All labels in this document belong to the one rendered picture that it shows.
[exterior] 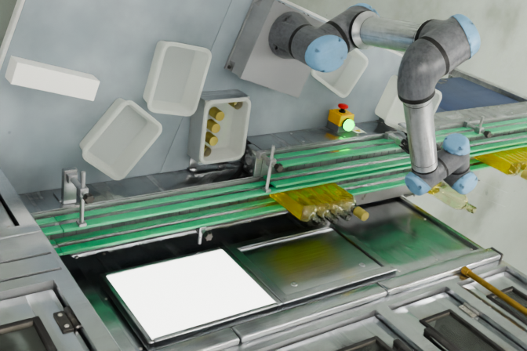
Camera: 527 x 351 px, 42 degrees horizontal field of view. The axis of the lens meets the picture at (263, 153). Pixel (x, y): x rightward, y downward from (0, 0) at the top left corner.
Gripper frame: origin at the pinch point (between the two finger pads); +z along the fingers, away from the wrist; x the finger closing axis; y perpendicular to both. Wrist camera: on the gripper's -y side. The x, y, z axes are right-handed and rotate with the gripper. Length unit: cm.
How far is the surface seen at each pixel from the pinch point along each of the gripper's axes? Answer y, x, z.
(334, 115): -0.5, 13.1, 29.9
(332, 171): 4.1, 27.7, 12.0
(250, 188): 35, 41, 12
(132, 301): 79, 68, -15
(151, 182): 66, 50, 22
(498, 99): -115, -13, 49
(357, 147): -5.4, 17.7, 16.0
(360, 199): -24.0, 39.0, 16.6
